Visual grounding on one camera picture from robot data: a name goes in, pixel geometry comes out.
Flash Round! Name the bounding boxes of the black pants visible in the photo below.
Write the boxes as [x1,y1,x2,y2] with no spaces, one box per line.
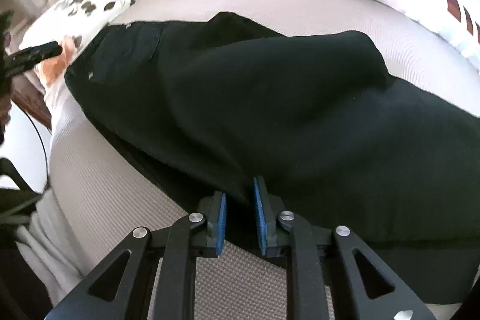
[65,12,479,304]

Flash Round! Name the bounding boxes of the floral white pillow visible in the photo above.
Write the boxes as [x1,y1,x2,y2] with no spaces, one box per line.
[19,0,138,93]

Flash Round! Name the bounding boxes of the beige textured bed mattress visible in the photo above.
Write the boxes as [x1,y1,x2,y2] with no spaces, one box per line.
[49,0,479,319]

